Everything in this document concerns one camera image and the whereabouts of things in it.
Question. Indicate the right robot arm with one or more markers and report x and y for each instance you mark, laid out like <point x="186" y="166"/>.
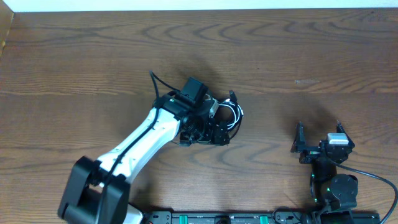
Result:
<point x="331" y="191"/>

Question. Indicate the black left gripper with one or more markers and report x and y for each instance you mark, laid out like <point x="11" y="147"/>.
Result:
<point x="208" y="137"/>

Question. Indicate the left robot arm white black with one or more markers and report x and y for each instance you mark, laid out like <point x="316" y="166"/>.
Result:
<point x="98" y="190"/>

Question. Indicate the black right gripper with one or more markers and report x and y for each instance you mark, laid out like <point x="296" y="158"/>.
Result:
<point x="310" y="153"/>

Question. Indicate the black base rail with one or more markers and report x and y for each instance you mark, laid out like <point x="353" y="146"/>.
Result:
<point x="278" y="217"/>

